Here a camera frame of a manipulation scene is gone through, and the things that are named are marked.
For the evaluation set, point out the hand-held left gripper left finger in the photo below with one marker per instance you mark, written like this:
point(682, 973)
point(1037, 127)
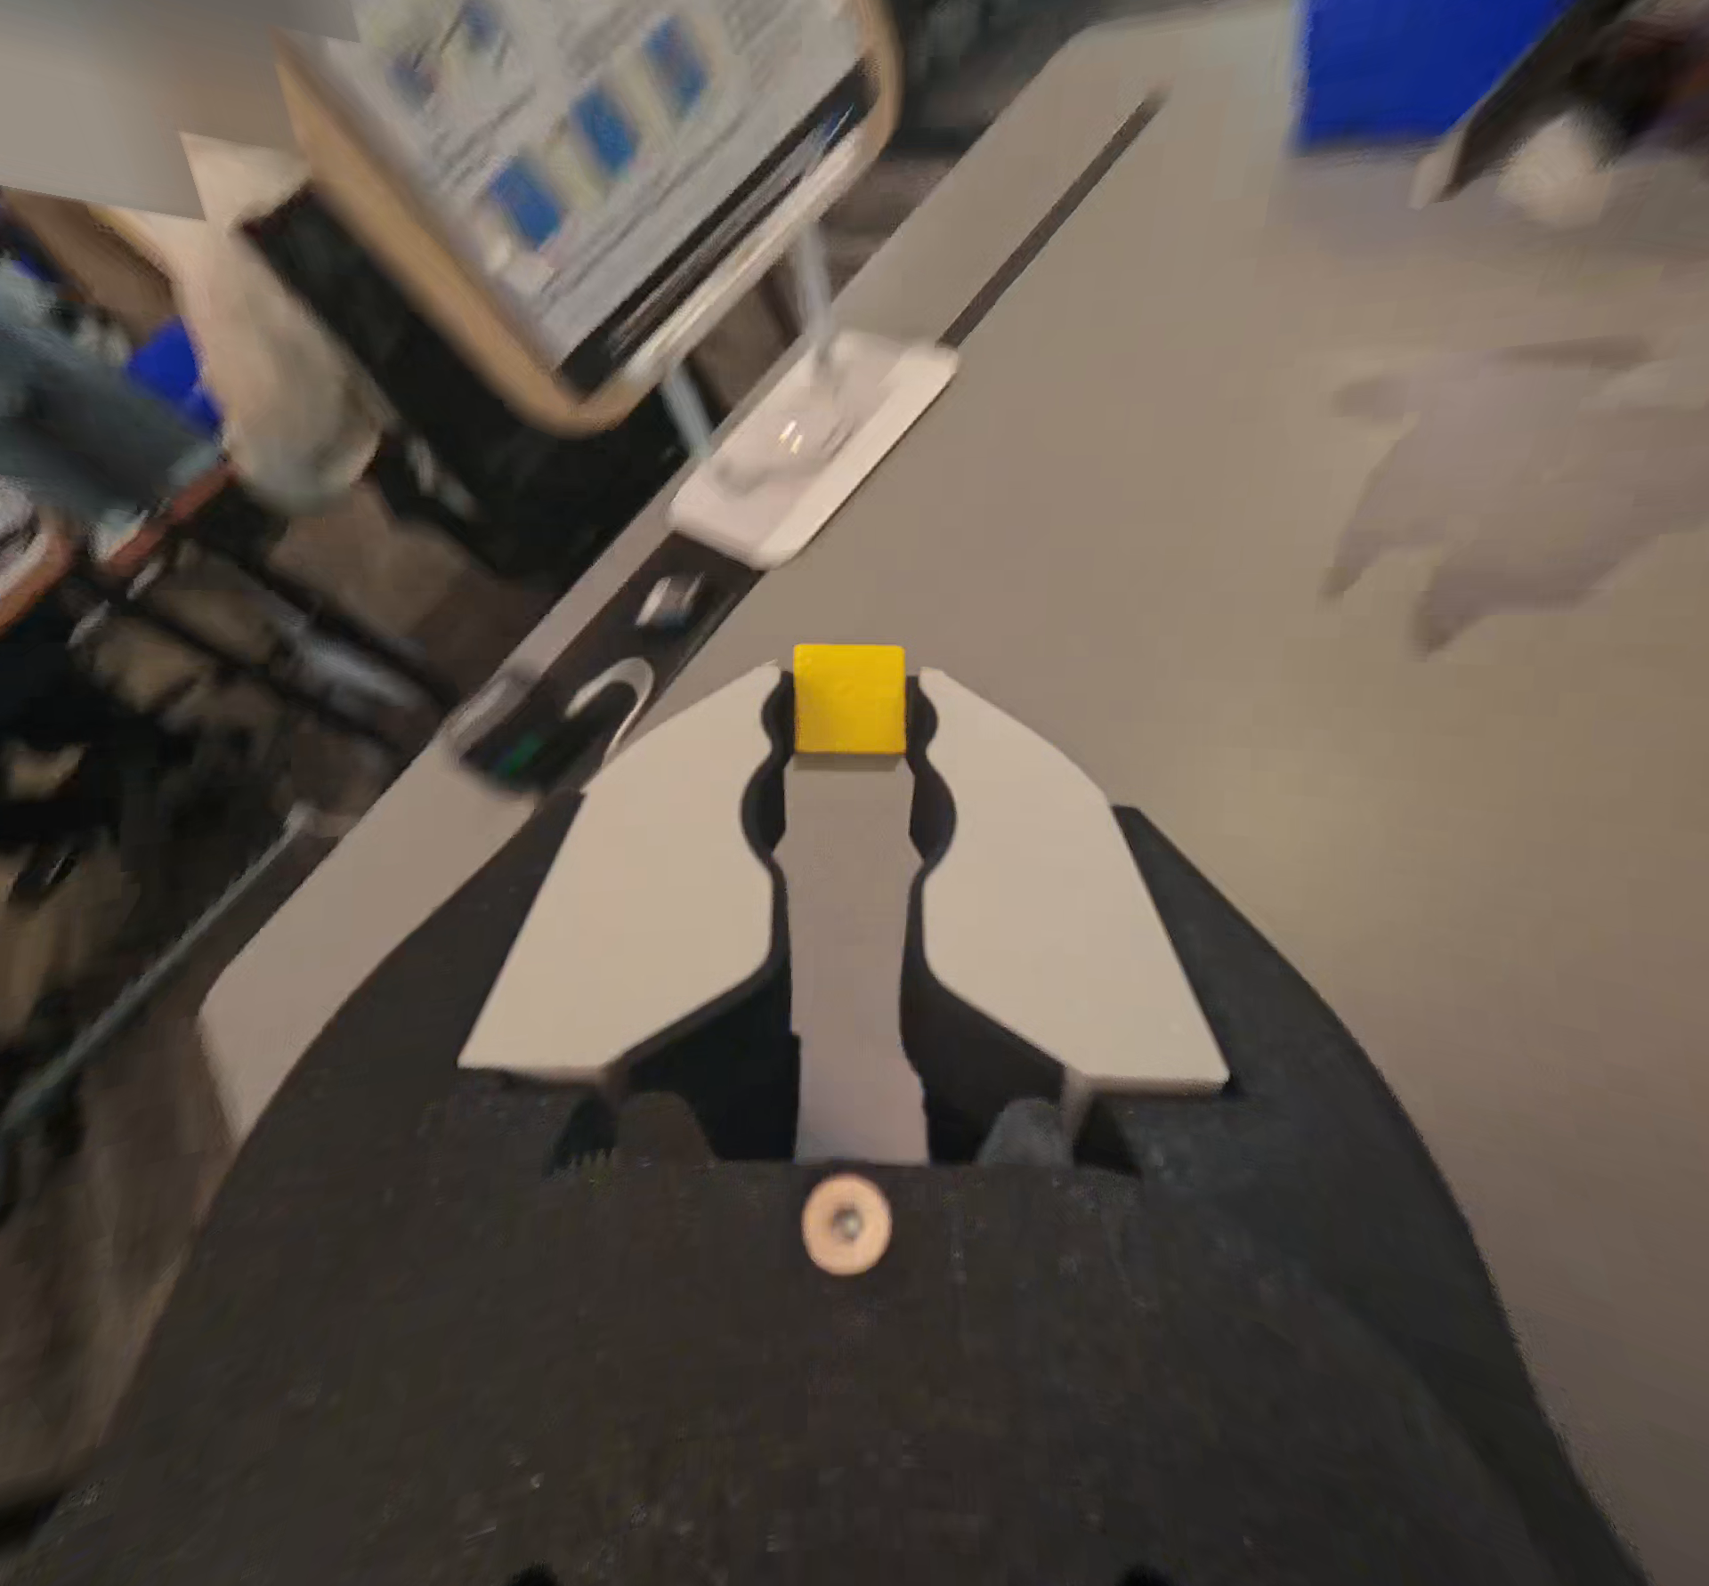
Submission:
point(642, 918)

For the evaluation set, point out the black charger case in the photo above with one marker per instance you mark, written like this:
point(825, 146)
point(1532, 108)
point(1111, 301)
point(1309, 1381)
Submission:
point(515, 746)

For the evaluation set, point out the yellow cube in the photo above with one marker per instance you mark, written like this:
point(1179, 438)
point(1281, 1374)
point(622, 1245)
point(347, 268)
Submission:
point(848, 699)

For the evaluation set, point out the wood-framed instruction board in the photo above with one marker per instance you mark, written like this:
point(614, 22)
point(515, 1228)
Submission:
point(600, 77)

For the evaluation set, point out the blue storage bin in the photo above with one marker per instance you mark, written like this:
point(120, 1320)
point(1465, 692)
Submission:
point(173, 371)

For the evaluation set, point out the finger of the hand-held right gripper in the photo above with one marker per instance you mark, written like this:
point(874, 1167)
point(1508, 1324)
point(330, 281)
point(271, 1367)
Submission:
point(1524, 99)

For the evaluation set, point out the blue plastic object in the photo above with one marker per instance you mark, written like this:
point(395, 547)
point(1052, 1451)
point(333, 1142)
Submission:
point(1429, 9)

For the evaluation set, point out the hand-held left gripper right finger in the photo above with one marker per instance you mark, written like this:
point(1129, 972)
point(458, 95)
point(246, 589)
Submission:
point(1056, 918)

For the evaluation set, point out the black tripod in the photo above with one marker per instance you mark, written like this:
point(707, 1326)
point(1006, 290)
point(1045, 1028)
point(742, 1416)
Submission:
point(173, 960)

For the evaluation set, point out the wooden office desk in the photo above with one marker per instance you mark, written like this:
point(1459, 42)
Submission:
point(136, 532)

